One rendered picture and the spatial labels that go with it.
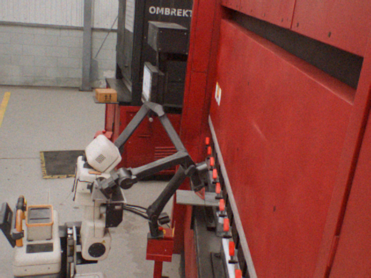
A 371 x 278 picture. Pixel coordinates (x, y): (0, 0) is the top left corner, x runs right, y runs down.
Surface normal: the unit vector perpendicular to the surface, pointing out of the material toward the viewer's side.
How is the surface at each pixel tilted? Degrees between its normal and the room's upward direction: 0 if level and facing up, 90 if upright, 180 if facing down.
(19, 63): 90
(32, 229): 92
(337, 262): 90
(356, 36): 90
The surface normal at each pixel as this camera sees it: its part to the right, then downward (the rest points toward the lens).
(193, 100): 0.03, 0.33
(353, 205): -0.99, -0.08
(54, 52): 0.28, 0.34
